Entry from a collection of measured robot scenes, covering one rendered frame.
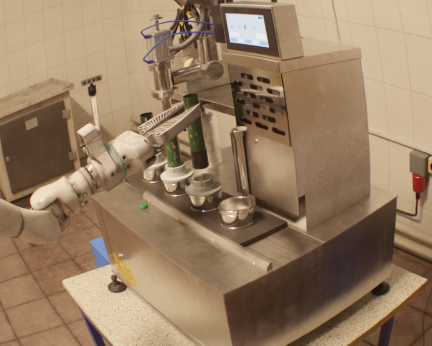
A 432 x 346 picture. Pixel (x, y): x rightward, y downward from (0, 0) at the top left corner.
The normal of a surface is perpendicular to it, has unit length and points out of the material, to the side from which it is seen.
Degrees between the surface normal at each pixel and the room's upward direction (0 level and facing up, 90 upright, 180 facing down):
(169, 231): 0
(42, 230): 75
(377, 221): 90
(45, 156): 89
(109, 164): 60
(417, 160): 90
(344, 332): 0
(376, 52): 90
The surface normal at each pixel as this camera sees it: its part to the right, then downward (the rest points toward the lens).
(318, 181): 0.54, 0.24
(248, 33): -0.83, 0.30
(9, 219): 0.94, 0.02
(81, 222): -0.13, -0.92
